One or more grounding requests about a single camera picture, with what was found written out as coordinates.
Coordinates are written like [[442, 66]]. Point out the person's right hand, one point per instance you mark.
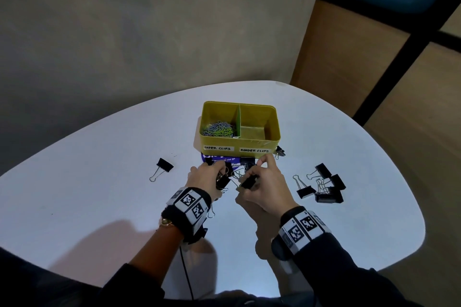
[[270, 191]]

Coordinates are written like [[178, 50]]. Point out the person's left hand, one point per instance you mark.
[[205, 177]]

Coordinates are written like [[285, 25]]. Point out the black metal binder clip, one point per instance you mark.
[[248, 182], [222, 182]]

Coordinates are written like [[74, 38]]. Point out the pile of coloured paper clips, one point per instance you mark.
[[218, 129]]

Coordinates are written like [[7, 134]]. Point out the group of black binder clips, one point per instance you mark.
[[328, 197]]

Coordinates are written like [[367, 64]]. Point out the yellow divided tin box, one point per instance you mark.
[[259, 116]]

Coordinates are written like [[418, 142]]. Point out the person's right forearm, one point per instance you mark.
[[335, 274]]

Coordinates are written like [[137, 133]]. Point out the person's left forearm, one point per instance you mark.
[[155, 249]]

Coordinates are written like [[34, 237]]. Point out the person's black sweater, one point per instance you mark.
[[126, 292]]

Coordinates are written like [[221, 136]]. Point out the purple round sticker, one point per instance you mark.
[[230, 160]]

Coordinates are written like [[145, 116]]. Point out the wooden partition panel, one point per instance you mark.
[[425, 155], [345, 58]]

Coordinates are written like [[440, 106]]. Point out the beige partition panel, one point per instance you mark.
[[453, 22]]

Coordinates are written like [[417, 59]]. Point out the black left wrist camera band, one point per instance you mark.
[[191, 206]]

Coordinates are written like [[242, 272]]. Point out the black wrist camera band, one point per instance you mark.
[[191, 206], [302, 231]]

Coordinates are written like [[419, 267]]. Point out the black right wrist camera band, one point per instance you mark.
[[302, 231]]

